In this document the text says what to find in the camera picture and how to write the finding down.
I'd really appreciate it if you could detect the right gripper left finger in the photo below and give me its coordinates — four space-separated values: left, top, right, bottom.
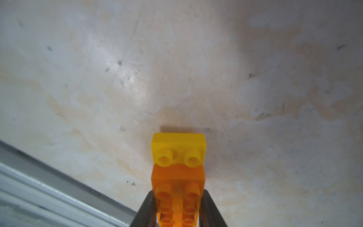
130 190 157 227

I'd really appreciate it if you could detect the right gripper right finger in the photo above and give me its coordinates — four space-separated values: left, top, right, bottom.
199 190 227 227

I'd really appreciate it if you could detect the orange long brick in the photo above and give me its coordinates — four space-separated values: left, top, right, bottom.
151 164 206 227

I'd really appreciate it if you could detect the yellow square brick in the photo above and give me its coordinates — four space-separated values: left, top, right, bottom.
151 132 207 168

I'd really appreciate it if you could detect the aluminium front rail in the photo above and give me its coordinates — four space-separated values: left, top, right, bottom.
1 142 137 227

